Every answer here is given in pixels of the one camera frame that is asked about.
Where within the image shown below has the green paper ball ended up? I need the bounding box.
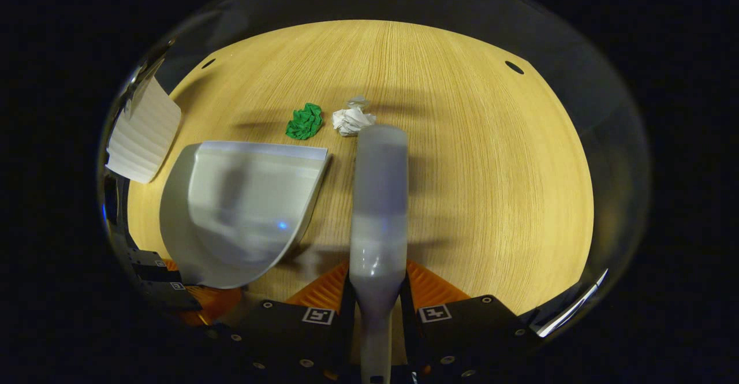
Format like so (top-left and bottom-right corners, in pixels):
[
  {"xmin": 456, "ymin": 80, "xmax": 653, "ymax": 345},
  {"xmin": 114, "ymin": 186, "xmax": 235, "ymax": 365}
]
[{"xmin": 285, "ymin": 103, "xmax": 324, "ymax": 141}]

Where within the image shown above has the small grey broom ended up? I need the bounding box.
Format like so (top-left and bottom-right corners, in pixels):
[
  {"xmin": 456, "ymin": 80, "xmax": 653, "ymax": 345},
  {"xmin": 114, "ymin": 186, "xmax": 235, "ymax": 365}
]
[{"xmin": 348, "ymin": 124, "xmax": 411, "ymax": 384}]

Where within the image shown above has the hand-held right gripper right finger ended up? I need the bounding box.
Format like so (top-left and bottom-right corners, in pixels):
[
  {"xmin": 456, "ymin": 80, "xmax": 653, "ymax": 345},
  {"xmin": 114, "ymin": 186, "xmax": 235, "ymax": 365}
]
[{"xmin": 400, "ymin": 260, "xmax": 542, "ymax": 383}]

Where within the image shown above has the white paper ball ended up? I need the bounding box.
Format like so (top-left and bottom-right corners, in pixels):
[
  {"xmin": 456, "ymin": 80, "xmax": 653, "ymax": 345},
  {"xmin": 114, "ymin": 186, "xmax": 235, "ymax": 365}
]
[{"xmin": 331, "ymin": 96, "xmax": 377, "ymax": 137}]

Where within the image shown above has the grey plastic dustpan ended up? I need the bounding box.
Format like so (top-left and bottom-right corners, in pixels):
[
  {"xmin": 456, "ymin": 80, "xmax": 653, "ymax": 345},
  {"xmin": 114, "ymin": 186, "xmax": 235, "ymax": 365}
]
[{"xmin": 159, "ymin": 140, "xmax": 331, "ymax": 290}]

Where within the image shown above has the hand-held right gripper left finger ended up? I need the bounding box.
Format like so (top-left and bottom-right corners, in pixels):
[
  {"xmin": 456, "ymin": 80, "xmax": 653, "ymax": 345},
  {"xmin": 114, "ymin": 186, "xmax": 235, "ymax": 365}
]
[{"xmin": 211, "ymin": 260, "xmax": 357, "ymax": 384}]

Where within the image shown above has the wooden desktop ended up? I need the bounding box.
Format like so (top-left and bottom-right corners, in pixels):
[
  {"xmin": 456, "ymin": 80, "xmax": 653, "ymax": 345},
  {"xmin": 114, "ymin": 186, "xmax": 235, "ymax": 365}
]
[{"xmin": 126, "ymin": 19, "xmax": 595, "ymax": 367}]

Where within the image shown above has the white ribbed garbage bin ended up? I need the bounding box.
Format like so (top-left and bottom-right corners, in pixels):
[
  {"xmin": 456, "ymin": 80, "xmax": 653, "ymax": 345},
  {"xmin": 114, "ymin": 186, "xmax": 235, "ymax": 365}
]
[{"xmin": 106, "ymin": 75, "xmax": 182, "ymax": 184}]

